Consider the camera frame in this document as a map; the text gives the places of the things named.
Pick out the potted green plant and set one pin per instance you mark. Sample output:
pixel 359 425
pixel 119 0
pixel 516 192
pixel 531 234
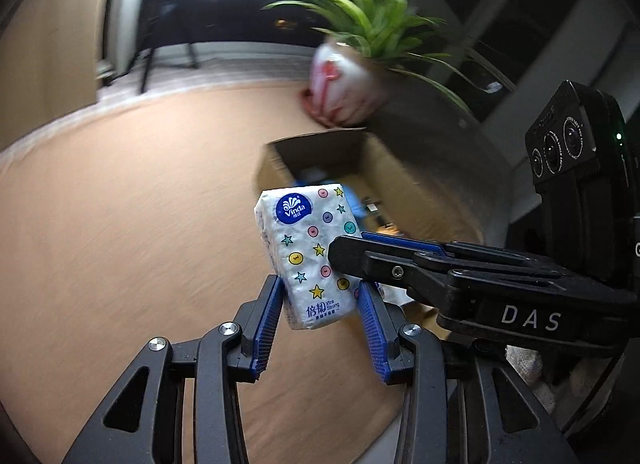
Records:
pixel 345 84

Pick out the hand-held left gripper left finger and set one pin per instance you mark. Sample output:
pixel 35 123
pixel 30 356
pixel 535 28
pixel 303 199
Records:
pixel 267 324

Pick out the black tripod stand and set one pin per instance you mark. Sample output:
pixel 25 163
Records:
pixel 145 59

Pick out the white patterned tissue pack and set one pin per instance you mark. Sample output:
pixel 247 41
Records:
pixel 305 254

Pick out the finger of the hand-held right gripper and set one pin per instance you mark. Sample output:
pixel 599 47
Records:
pixel 400 240
pixel 380 264

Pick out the beige wooden cabinet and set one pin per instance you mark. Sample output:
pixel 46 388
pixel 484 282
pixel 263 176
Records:
pixel 50 44

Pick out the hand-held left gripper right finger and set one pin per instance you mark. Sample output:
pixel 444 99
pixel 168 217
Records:
pixel 372 329

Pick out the cardboard box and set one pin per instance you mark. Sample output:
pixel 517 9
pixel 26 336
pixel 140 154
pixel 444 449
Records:
pixel 400 179

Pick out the person's right hand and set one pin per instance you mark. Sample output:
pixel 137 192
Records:
pixel 525 369

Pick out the tan felt table mat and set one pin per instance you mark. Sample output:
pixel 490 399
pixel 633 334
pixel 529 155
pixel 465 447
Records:
pixel 125 244

